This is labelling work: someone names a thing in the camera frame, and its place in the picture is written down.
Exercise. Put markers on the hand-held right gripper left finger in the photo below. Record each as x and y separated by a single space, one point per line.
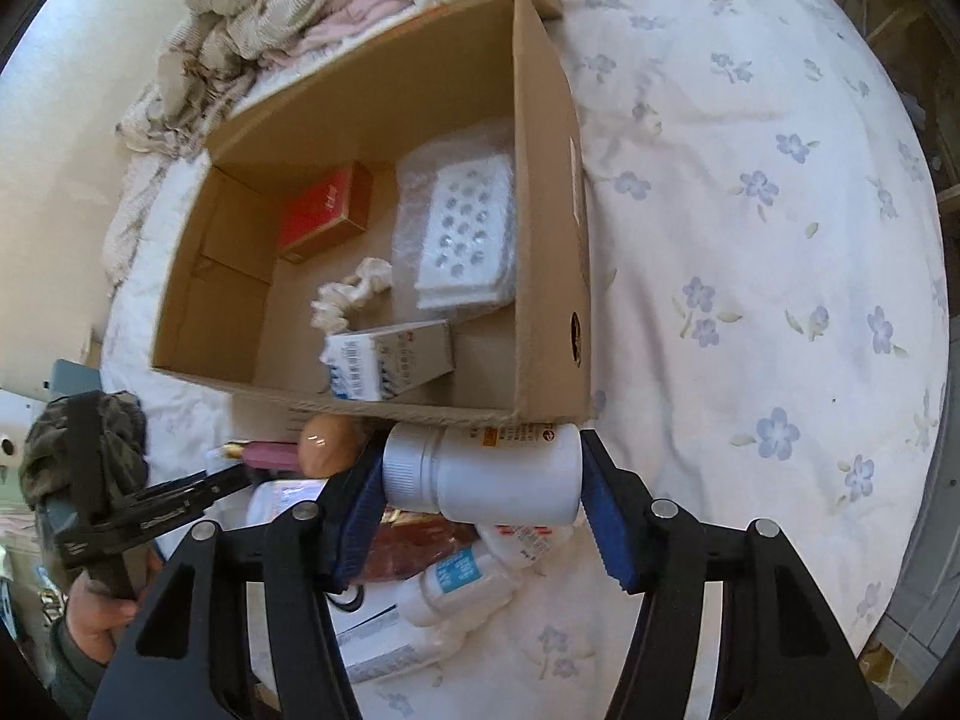
358 521

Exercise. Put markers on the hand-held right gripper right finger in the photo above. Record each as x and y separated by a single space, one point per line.
607 521

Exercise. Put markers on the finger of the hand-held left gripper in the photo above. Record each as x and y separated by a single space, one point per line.
202 484

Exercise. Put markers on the pink perfume bottle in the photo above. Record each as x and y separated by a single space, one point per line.
266 457

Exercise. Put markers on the orange tube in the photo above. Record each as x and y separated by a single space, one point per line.
328 446

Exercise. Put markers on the white barcode box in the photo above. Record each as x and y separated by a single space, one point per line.
382 641

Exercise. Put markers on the white pill bottle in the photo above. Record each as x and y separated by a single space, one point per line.
487 476

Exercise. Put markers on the cardboard box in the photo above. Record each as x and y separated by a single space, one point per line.
544 202

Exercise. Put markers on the person's left forearm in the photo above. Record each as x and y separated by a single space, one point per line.
71 664

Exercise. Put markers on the person's left hand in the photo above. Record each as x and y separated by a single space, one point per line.
97 615

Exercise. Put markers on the brown snack packet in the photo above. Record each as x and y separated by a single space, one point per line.
409 547

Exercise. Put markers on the camouflage clothing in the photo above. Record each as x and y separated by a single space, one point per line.
124 427

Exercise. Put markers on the grey blue object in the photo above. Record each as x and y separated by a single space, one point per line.
75 376

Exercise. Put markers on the small white blue-label bottle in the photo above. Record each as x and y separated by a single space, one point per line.
454 576

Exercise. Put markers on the blue and white medicine box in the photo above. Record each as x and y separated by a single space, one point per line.
390 360

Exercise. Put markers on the crumpled white tissue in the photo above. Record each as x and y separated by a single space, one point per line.
351 300

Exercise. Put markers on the red box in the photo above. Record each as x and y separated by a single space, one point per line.
324 214

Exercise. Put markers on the bubble wrapped white pack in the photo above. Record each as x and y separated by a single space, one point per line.
465 229

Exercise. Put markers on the floral bedsheet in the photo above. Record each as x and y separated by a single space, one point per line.
750 240

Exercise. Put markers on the beige floral quilt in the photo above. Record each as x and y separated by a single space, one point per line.
247 7

